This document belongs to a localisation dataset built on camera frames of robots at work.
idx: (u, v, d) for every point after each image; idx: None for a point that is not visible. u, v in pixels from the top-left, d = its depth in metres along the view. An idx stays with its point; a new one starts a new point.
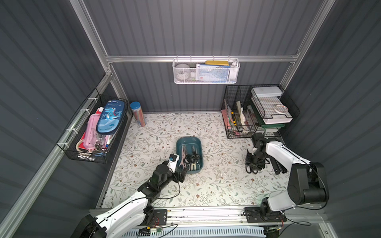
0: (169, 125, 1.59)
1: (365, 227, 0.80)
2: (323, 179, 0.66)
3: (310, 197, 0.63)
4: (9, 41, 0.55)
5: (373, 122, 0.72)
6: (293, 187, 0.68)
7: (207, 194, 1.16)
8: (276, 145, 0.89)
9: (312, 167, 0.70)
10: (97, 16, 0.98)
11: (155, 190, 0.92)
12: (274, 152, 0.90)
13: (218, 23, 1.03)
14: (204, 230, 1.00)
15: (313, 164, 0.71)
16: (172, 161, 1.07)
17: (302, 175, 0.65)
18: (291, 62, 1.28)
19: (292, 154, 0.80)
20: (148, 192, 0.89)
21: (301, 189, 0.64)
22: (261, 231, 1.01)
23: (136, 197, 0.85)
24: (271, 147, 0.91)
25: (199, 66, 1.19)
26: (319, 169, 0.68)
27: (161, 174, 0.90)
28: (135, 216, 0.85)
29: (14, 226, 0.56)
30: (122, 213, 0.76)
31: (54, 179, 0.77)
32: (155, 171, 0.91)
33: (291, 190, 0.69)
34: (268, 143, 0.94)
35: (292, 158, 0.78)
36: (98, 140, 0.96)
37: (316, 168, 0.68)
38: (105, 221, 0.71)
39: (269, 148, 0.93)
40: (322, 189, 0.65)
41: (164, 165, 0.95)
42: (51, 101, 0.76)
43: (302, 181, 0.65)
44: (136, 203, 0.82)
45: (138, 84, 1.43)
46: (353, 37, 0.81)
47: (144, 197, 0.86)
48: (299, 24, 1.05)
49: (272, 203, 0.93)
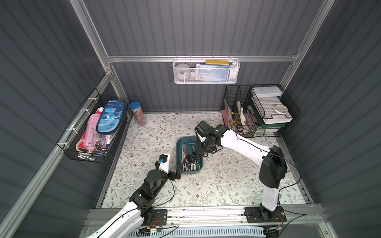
0: (169, 125, 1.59)
1: (365, 227, 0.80)
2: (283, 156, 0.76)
3: (280, 177, 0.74)
4: (9, 41, 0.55)
5: (373, 122, 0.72)
6: (267, 177, 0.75)
7: (207, 194, 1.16)
8: (231, 140, 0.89)
9: (272, 151, 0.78)
10: (97, 16, 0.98)
11: (149, 197, 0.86)
12: (232, 147, 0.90)
13: (218, 23, 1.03)
14: (204, 230, 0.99)
15: (274, 149, 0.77)
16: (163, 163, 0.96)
17: (270, 166, 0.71)
18: (291, 62, 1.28)
19: (254, 147, 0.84)
20: (140, 201, 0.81)
21: (273, 178, 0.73)
22: (261, 231, 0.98)
23: (127, 209, 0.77)
24: (227, 143, 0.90)
25: (199, 66, 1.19)
26: (278, 150, 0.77)
27: (154, 182, 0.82)
28: (131, 223, 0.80)
29: (14, 226, 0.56)
30: (112, 230, 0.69)
31: (54, 179, 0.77)
32: (146, 179, 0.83)
33: (264, 179, 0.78)
34: (222, 139, 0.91)
35: (256, 152, 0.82)
36: (98, 140, 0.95)
37: (275, 150, 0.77)
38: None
39: (224, 143, 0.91)
40: (284, 164, 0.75)
41: (156, 172, 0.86)
42: (51, 101, 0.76)
43: (274, 170, 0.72)
44: (127, 216, 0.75)
45: (138, 84, 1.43)
46: (352, 37, 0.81)
47: (135, 208, 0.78)
48: (299, 24, 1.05)
49: (266, 203, 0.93)
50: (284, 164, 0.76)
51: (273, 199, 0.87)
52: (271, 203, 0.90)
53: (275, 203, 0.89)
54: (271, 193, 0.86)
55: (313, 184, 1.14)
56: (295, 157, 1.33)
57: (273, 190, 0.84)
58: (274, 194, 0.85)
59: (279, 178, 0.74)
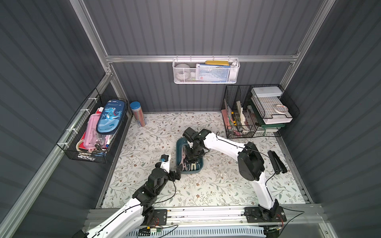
0: (169, 125, 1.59)
1: (364, 227, 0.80)
2: (257, 151, 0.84)
3: (256, 169, 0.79)
4: (9, 41, 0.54)
5: (373, 122, 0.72)
6: (245, 171, 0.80)
7: (207, 194, 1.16)
8: (213, 141, 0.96)
9: (246, 148, 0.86)
10: (97, 15, 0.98)
11: (151, 194, 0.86)
12: (214, 148, 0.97)
13: (218, 22, 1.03)
14: (203, 230, 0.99)
15: (248, 145, 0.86)
16: (164, 163, 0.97)
17: (246, 159, 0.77)
18: (291, 62, 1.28)
19: (230, 145, 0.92)
20: (143, 198, 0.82)
21: (249, 170, 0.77)
22: (261, 231, 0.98)
23: (130, 205, 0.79)
24: (210, 144, 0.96)
25: (199, 66, 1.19)
26: (251, 146, 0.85)
27: (157, 179, 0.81)
28: (132, 220, 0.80)
29: (14, 226, 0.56)
30: (114, 225, 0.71)
31: (54, 179, 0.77)
32: (149, 176, 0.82)
33: (242, 173, 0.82)
34: (205, 141, 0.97)
35: (234, 148, 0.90)
36: (98, 140, 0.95)
37: (249, 146, 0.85)
38: (96, 236, 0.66)
39: (208, 145, 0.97)
40: (259, 158, 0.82)
41: (159, 169, 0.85)
42: (51, 101, 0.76)
43: (249, 163, 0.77)
44: (130, 211, 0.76)
45: (138, 84, 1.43)
46: (353, 37, 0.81)
47: (138, 205, 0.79)
48: (299, 24, 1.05)
49: (262, 202, 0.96)
50: (258, 158, 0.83)
51: (263, 196, 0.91)
52: (264, 200, 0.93)
53: (268, 200, 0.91)
54: (259, 189, 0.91)
55: (313, 184, 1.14)
56: (295, 157, 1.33)
57: (258, 184, 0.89)
58: (261, 190, 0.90)
59: (256, 171, 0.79)
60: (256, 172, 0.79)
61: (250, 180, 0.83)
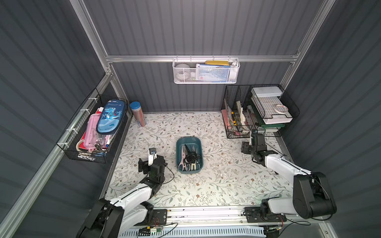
0: (169, 125, 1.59)
1: (364, 227, 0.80)
2: (326, 188, 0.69)
3: (315, 208, 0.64)
4: (9, 41, 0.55)
5: (373, 122, 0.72)
6: (299, 200, 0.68)
7: (207, 194, 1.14)
8: (274, 157, 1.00)
9: (314, 178, 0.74)
10: (96, 15, 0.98)
11: (156, 181, 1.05)
12: (274, 164, 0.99)
13: (218, 23, 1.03)
14: (204, 230, 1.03)
15: (315, 174, 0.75)
16: (152, 155, 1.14)
17: (306, 186, 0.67)
18: (291, 62, 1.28)
19: (292, 166, 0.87)
20: (149, 184, 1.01)
21: (306, 200, 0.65)
22: (261, 231, 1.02)
23: (141, 186, 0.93)
24: (270, 160, 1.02)
25: (199, 66, 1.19)
26: (321, 179, 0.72)
27: (159, 166, 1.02)
28: (138, 210, 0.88)
29: (13, 227, 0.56)
30: (131, 198, 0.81)
31: (54, 179, 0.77)
32: (152, 166, 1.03)
33: (297, 203, 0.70)
34: (267, 156, 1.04)
35: (292, 170, 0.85)
36: (98, 140, 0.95)
37: (318, 178, 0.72)
38: (120, 201, 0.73)
39: (268, 161, 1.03)
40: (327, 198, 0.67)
41: (159, 159, 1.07)
42: (51, 100, 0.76)
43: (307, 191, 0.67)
44: (142, 190, 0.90)
45: (138, 84, 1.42)
46: (353, 37, 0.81)
47: (147, 186, 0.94)
48: (299, 24, 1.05)
49: (273, 206, 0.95)
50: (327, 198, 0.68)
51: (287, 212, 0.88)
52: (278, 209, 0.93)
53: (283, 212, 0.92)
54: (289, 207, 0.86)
55: None
56: (295, 157, 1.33)
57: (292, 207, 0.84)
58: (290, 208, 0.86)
59: (315, 208, 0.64)
60: (314, 210, 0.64)
61: (304, 217, 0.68)
